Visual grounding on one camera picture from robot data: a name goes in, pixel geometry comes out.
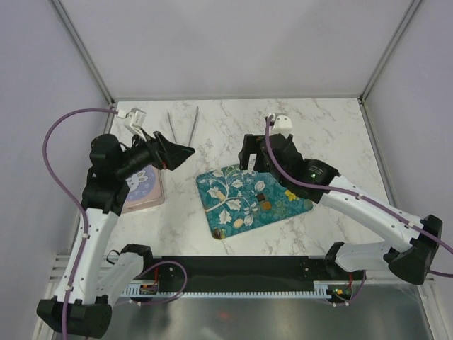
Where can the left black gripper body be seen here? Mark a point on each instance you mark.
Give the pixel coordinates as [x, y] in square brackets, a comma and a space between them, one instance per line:
[137, 158]

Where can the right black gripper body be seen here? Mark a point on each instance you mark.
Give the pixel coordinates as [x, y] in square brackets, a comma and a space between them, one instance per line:
[279, 179]

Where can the metal box lid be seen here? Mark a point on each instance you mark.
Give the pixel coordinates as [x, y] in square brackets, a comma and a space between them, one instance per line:
[145, 184]

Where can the metal tongs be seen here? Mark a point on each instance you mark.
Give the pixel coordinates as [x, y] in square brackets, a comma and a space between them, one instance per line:
[184, 128]

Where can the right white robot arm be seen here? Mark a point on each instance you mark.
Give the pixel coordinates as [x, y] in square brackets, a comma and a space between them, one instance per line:
[409, 243]

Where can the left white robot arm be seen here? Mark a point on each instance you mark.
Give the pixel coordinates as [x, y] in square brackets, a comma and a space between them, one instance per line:
[82, 304]

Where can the pink chocolate box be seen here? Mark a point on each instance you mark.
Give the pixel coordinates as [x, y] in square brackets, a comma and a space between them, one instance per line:
[145, 203]

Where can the dark ridged square chocolate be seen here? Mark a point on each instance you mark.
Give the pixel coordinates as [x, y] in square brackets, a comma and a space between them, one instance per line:
[260, 197]

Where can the white oval chocolate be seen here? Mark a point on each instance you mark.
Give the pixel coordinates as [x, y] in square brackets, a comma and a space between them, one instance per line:
[238, 223]

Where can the dark swirl chocolate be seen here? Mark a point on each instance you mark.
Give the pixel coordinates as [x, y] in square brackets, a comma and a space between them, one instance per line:
[218, 234]

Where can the teal floral tray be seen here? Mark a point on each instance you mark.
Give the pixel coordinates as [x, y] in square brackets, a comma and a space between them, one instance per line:
[240, 188]

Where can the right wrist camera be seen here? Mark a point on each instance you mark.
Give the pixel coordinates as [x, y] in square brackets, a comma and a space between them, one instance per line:
[280, 123]

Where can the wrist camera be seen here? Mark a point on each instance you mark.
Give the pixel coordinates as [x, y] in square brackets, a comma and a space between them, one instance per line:
[280, 123]
[133, 121]

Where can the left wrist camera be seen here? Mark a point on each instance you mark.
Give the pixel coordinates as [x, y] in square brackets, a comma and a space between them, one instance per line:
[133, 121]

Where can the right aluminium frame post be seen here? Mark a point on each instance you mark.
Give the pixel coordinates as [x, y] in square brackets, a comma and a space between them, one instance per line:
[390, 48]

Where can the aluminium frame post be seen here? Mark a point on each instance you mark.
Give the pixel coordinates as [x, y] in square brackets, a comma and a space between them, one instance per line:
[81, 48]
[390, 48]

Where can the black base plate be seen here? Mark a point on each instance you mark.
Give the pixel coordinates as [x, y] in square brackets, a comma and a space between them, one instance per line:
[256, 272]

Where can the white cable duct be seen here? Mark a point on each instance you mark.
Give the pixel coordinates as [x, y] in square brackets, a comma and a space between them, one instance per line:
[316, 289]

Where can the left aluminium frame post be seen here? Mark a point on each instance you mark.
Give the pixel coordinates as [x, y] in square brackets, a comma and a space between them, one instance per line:
[81, 48]

